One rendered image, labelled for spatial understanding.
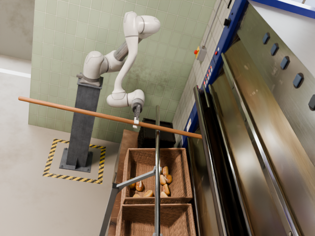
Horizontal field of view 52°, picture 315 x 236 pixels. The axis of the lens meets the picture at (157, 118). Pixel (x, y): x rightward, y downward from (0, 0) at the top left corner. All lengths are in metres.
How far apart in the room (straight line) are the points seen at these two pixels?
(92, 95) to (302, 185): 2.14
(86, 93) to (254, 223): 1.98
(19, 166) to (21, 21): 2.37
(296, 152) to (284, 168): 0.08
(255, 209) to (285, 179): 0.25
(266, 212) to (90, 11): 2.43
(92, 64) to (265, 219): 1.97
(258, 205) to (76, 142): 2.21
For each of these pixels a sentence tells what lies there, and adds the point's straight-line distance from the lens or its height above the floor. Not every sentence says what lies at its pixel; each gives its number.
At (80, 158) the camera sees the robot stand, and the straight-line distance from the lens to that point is 3.48.
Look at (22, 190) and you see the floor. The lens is 3.32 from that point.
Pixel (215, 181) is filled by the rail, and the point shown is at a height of 1.44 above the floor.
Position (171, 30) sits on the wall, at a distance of 3.25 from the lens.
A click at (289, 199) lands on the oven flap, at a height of 1.74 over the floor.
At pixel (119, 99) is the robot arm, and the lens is 2.50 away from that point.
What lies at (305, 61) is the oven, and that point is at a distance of 1.53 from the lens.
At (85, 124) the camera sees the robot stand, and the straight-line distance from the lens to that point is 3.20.
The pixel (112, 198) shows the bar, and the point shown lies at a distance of 2.20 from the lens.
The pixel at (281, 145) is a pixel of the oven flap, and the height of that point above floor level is 1.80.
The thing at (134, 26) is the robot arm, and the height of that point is 1.68.
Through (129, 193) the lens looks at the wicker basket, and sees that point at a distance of 2.61.
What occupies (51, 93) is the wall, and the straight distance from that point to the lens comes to 3.73.
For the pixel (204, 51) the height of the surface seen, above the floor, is 1.50.
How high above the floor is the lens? 2.49
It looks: 33 degrees down
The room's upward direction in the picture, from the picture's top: 18 degrees clockwise
